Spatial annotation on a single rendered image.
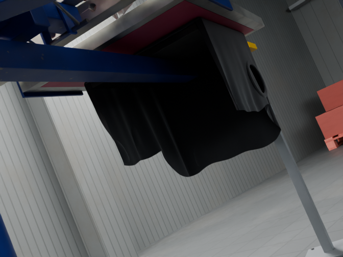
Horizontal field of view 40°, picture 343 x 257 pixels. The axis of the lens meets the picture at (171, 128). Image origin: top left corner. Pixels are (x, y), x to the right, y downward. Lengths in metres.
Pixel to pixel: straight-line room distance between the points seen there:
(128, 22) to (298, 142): 6.36
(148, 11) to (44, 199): 3.29
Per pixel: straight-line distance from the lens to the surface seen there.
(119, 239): 4.31
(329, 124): 6.87
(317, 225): 2.11
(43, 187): 4.37
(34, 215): 4.28
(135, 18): 1.24
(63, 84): 1.51
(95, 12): 1.20
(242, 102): 1.44
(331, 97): 7.48
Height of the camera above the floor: 0.56
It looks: 5 degrees up
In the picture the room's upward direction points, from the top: 23 degrees counter-clockwise
